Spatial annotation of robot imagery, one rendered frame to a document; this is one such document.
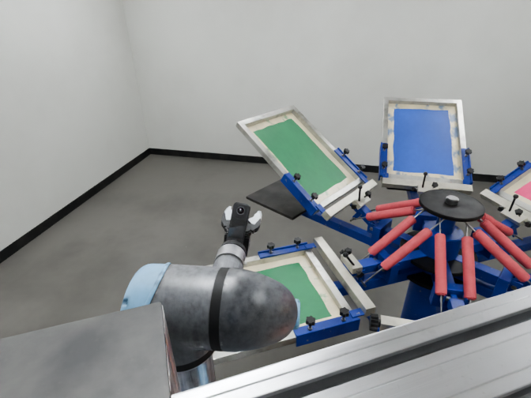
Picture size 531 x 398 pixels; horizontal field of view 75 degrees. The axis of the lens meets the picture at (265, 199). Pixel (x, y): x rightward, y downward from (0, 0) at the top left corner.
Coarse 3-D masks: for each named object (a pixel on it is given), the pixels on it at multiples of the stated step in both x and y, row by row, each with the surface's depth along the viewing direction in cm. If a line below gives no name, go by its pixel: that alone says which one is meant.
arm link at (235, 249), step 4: (228, 244) 89; (232, 244) 89; (220, 248) 89; (224, 248) 88; (228, 248) 88; (232, 248) 88; (236, 248) 89; (240, 248) 90; (220, 252) 88; (224, 252) 87; (228, 252) 86; (232, 252) 87; (236, 252) 87; (240, 252) 88; (244, 252) 90; (240, 256) 87; (244, 256) 90; (244, 260) 90; (244, 264) 89
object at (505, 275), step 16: (368, 224) 216; (384, 224) 212; (416, 224) 225; (400, 240) 207; (384, 256) 186; (416, 256) 190; (384, 272) 184; (448, 272) 178; (480, 272) 181; (496, 272) 178; (432, 288) 170; (448, 288) 164; (496, 288) 173; (432, 304) 170
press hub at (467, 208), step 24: (432, 192) 191; (456, 192) 191; (456, 216) 169; (480, 216) 170; (432, 240) 185; (456, 240) 181; (432, 264) 185; (456, 264) 185; (408, 288) 214; (408, 312) 215; (432, 312) 206
